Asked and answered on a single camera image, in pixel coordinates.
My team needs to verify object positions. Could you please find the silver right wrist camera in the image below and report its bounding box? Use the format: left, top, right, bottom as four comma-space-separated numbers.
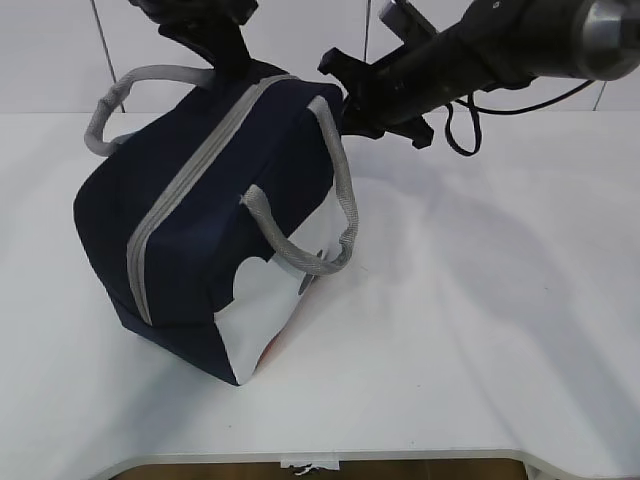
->
378, 0, 439, 46

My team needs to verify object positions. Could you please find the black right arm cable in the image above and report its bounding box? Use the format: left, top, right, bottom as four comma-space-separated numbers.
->
443, 79, 599, 156

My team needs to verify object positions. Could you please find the white tape on table edge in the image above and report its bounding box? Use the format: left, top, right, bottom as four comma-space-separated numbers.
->
280, 447, 342, 476

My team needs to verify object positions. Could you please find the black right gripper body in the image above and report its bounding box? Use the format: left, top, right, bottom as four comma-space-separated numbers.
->
318, 19, 495, 149

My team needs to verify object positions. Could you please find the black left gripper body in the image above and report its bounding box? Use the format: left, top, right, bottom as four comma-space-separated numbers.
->
129, 0, 258, 25

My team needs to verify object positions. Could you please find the navy and white lunch bag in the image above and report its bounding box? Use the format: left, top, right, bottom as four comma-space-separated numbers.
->
73, 62, 359, 386

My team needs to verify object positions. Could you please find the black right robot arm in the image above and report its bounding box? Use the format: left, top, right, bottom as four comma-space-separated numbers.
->
318, 0, 639, 149

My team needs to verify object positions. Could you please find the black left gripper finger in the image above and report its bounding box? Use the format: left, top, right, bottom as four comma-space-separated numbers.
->
158, 17, 252, 80

